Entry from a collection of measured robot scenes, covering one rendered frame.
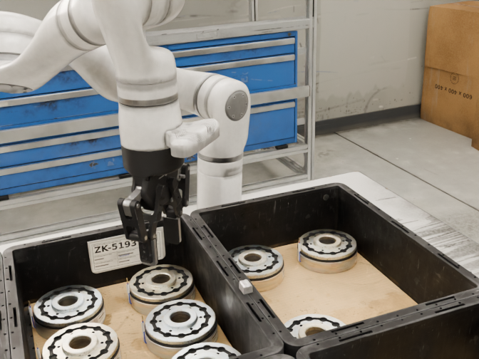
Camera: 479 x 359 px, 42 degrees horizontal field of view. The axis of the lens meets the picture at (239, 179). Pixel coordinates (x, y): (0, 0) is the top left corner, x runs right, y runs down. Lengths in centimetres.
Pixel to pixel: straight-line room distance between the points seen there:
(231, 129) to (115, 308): 41
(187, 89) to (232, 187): 22
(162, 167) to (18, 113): 202
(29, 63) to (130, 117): 20
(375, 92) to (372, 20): 50
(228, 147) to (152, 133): 49
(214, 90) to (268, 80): 183
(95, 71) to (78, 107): 172
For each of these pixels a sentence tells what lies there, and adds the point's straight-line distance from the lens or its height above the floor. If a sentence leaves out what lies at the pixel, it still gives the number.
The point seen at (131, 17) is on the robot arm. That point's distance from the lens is 67.
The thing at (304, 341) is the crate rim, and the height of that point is 93.
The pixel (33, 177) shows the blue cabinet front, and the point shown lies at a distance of 281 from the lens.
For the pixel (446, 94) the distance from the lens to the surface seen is 442.
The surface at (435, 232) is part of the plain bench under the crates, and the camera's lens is 151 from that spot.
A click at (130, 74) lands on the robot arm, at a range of 70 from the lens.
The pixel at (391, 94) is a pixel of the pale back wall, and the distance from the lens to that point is 451.
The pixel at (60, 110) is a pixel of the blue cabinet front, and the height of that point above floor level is 66.
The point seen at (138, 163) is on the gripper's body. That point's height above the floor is 113.
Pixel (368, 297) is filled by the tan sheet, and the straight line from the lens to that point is 101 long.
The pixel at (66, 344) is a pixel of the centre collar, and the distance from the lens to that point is 89.
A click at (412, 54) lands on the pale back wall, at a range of 454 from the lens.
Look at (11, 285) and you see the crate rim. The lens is 92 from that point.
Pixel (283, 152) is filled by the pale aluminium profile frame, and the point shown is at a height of 29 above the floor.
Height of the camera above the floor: 139
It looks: 23 degrees down
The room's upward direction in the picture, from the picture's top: 2 degrees counter-clockwise
